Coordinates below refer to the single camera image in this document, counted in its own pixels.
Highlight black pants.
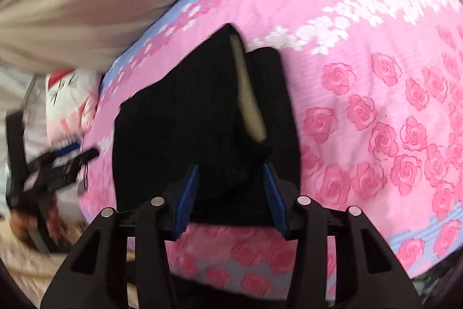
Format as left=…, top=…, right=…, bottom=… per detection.
left=112, top=24, right=301, bottom=227

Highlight left hand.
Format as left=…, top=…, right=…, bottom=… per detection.
left=10, top=195, right=78, bottom=246

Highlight pink floral quilt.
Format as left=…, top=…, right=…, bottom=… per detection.
left=80, top=0, right=462, bottom=277

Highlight white cartoon face pillow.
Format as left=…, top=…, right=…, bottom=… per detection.
left=45, top=69, right=102, bottom=146

